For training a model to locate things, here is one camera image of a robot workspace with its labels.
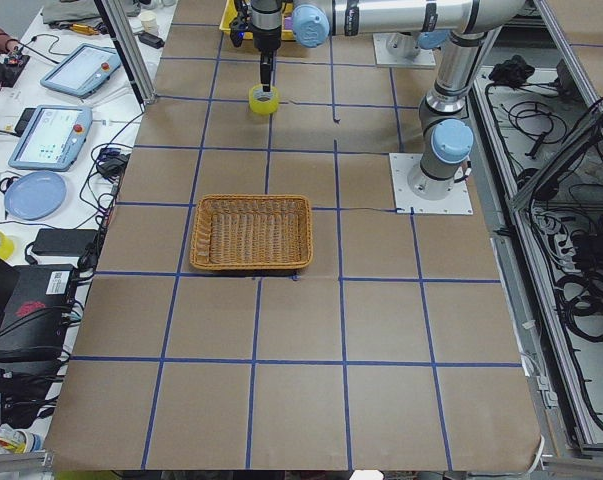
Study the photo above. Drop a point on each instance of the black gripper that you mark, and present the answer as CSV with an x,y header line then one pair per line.
x,y
266,41

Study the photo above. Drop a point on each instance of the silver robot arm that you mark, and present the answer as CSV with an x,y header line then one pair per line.
x,y
472,27
426,40

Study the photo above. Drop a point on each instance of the brown wicker basket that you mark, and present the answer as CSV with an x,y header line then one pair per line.
x,y
252,232

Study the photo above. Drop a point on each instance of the upper teach pendant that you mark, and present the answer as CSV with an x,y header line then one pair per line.
x,y
83,71

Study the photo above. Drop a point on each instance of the teach pendant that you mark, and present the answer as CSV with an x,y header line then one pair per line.
x,y
83,71
52,139

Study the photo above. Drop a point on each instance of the lower teach pendant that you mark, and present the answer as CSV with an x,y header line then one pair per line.
x,y
52,139

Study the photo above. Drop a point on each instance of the light blue plate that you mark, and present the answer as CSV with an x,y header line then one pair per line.
x,y
35,195

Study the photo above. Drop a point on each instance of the black power adapter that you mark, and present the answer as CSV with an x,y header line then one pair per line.
x,y
62,242

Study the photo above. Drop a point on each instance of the black box red logo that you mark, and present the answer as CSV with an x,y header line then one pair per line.
x,y
34,323

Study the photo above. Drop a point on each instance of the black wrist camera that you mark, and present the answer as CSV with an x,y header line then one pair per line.
x,y
239,27

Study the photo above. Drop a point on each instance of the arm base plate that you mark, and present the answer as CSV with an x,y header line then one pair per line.
x,y
416,193
425,59

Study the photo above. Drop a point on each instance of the aluminium frame post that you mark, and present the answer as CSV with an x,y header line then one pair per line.
x,y
120,31

